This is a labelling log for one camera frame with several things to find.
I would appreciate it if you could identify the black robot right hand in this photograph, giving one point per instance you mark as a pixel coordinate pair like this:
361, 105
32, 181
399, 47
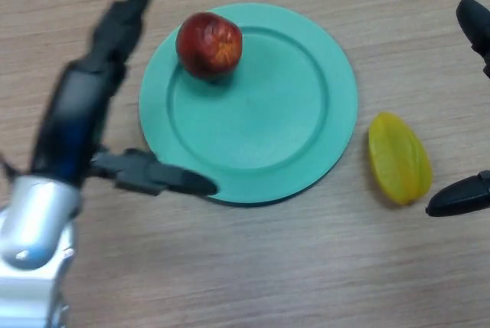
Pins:
459, 197

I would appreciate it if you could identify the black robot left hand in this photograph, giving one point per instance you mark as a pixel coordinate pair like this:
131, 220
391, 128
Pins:
69, 121

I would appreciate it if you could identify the red apple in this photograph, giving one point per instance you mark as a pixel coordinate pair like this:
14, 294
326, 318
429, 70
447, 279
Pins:
210, 46

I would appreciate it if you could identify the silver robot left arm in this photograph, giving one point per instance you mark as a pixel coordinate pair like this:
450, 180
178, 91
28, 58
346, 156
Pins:
34, 240

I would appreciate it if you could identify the green round plate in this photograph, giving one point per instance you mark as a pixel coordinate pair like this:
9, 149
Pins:
252, 125

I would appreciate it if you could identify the yellow starfruit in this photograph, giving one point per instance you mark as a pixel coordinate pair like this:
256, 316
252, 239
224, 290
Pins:
400, 159

